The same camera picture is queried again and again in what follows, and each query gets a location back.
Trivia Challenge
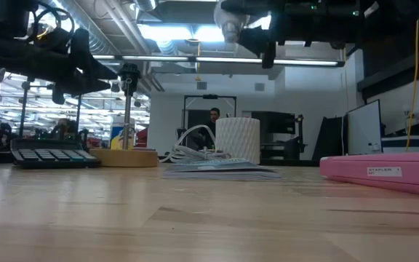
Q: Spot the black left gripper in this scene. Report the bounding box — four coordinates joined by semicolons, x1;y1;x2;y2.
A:
0;28;118;105

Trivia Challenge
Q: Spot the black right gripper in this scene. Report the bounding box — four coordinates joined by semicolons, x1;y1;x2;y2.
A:
220;0;362;69

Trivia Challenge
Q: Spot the white lightbulb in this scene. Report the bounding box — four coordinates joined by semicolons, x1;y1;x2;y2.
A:
213;0;250;44

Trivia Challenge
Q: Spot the lamp stand with wooden base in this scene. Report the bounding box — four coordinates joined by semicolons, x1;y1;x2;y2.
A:
89;63;159;168

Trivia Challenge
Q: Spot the person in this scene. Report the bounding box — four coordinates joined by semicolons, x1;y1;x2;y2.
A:
198;107;221;150
51;118;78;141

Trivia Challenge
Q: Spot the long ceiling light fixture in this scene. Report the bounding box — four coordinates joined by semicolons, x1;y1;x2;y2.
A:
92;54;346;68

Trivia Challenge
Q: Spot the yellow disinfecting wipes canister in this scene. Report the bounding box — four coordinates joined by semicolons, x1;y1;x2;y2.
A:
110;115;137;151

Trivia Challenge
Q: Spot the black background robot station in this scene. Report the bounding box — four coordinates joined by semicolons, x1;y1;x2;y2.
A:
19;82;84;141

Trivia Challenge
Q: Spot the black calculator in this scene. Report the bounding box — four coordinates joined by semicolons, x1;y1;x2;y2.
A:
9;138;100;169

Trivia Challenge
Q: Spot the black monitor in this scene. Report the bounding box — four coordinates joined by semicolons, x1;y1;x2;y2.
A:
252;111;297;135

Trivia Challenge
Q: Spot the black upright panel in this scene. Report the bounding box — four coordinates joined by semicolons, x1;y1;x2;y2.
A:
311;115;349;161

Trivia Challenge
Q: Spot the Yellowstone booklet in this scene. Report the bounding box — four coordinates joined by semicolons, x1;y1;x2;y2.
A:
161;158;282;181

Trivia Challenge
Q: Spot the white board panel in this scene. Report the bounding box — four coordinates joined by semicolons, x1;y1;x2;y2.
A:
346;99;383;156

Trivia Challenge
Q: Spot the pink stapler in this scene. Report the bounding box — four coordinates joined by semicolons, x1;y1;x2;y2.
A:
319;151;419;199

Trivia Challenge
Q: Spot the black gantry frame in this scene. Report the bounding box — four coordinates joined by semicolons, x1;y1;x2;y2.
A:
183;94;238;150

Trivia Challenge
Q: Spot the clear lamp power cord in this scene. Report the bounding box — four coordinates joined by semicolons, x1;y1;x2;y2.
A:
158;124;232;164

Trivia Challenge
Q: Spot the thin yellow cable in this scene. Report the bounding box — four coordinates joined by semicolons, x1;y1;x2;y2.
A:
404;20;419;152

